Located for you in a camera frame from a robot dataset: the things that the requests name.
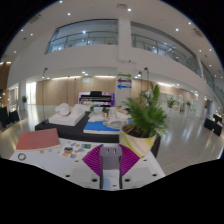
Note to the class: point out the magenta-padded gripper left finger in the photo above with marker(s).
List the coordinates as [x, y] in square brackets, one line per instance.
[91, 161]

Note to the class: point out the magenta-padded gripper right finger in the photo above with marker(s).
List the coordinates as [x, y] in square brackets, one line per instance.
[130, 160]

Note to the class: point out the grey-purple charger block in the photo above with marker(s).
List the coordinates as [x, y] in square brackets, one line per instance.
[110, 166]

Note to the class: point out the colourful sticker sheet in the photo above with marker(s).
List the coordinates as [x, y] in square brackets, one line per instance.
[75, 150]

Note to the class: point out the potted plant in striped pot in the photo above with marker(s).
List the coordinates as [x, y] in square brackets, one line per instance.
[138, 140]

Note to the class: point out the blue model board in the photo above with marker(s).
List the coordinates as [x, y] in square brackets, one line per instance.
[100, 127]

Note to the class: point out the white architectural model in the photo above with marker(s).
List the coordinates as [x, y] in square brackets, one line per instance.
[66, 116]

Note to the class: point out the red notebook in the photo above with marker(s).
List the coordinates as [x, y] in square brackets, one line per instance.
[38, 139]

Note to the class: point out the purple-framed display screen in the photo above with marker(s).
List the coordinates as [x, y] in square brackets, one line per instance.
[96, 99]

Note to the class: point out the far potted plant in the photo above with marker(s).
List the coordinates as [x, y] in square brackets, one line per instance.
[170, 101]
[24, 99]

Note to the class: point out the arrow direction sign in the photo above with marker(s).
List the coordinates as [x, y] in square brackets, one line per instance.
[124, 81]

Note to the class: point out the tall black lamp stand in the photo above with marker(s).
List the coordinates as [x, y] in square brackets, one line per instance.
[43, 96]

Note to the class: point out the group of black chairs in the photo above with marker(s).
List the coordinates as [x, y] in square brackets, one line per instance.
[213, 124]
[8, 116]

